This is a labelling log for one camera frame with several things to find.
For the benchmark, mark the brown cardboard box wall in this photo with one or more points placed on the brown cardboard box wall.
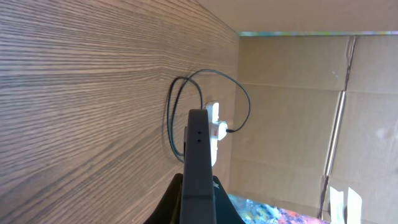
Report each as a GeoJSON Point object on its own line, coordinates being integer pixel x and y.
{"type": "Point", "coordinates": [319, 110]}

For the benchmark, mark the colourful patterned cloth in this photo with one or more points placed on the colourful patterned cloth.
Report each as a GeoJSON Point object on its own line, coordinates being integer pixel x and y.
{"type": "Point", "coordinates": [254, 212]}

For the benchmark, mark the Samsung Galaxy smartphone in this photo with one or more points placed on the Samsung Galaxy smartphone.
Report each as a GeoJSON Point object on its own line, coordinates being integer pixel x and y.
{"type": "Point", "coordinates": [197, 201]}

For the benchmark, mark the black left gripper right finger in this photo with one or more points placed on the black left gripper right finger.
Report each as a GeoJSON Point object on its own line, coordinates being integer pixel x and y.
{"type": "Point", "coordinates": [224, 209]}

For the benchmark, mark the white power strip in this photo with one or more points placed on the white power strip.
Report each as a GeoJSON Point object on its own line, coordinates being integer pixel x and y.
{"type": "Point", "coordinates": [213, 115]}

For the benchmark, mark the white charger plug adapter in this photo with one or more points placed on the white charger plug adapter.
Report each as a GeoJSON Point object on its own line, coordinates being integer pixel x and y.
{"type": "Point", "coordinates": [219, 130]}

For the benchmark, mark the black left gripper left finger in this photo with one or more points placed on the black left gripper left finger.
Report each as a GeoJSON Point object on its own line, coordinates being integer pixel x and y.
{"type": "Point", "coordinates": [168, 209]}

